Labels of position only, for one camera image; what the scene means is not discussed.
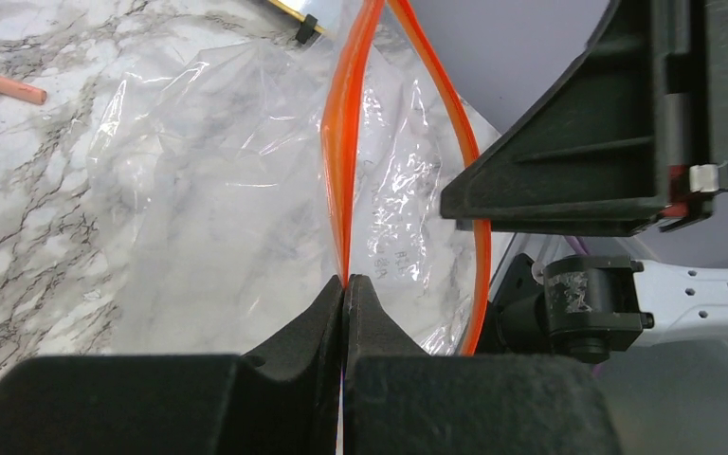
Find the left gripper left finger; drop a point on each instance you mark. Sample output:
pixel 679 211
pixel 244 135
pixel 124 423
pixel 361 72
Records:
pixel 279 398

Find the white marker pink cap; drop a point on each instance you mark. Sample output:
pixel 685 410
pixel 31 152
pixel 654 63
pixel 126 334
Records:
pixel 22 91

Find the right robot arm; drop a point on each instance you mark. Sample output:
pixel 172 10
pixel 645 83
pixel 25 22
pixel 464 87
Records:
pixel 587 306

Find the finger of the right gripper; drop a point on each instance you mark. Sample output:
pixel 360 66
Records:
pixel 633 134

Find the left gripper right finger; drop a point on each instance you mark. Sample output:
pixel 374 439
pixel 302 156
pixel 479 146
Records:
pixel 398 399

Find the small whiteboard wooden frame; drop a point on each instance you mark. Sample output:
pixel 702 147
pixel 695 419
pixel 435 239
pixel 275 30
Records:
pixel 314 16

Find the clear zip bag orange zipper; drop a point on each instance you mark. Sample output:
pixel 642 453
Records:
pixel 233 187

